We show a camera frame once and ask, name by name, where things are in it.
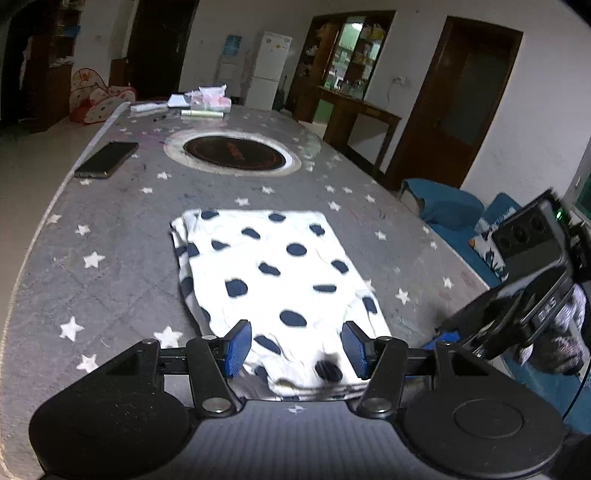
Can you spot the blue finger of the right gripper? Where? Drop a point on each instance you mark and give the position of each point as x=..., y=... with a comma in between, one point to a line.
x=449, y=337

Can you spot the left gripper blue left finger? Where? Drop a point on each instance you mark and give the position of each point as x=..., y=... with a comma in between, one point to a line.
x=235, y=347

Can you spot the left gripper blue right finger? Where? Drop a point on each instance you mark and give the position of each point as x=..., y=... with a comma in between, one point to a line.
x=359, y=348

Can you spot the white navy-dotted garment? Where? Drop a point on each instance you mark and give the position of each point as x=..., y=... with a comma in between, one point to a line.
x=287, y=274

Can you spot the right gloved hand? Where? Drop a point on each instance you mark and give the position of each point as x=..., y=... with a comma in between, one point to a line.
x=560, y=349

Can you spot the butterfly print cushion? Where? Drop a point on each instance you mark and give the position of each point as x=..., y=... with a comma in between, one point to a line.
x=482, y=243

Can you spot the grey star tablecloth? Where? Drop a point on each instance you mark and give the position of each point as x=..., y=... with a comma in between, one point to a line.
x=101, y=274

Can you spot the round induction cooktop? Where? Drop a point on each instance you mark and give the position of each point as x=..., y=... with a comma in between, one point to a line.
x=231, y=153

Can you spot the dark wooden door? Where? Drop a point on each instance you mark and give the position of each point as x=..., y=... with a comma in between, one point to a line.
x=457, y=103

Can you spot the black smartphone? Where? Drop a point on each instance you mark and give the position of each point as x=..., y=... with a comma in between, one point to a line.
x=106, y=161

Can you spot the light green tube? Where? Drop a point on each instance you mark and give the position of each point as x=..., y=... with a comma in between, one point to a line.
x=201, y=113

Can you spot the tissue pack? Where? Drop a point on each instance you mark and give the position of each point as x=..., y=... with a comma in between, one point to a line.
x=209, y=99

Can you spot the white rectangular box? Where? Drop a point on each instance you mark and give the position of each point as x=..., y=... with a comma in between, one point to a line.
x=148, y=107

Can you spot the white paper notebook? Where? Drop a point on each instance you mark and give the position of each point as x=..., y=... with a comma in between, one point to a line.
x=178, y=101

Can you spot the water dispenser with blue bottle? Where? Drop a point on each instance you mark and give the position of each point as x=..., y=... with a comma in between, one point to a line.
x=229, y=67

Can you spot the dark display cabinet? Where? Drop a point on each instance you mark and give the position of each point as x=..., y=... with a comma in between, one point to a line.
x=340, y=54

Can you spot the red patterned play tent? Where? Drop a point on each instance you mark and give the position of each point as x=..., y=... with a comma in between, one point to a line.
x=91, y=101

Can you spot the white refrigerator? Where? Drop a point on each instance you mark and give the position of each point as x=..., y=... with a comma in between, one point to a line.
x=267, y=69

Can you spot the dark entrance door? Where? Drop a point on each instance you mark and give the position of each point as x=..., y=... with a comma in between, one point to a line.
x=157, y=46

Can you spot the left dark shelf cabinet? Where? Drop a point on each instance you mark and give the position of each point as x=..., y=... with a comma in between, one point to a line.
x=36, y=64

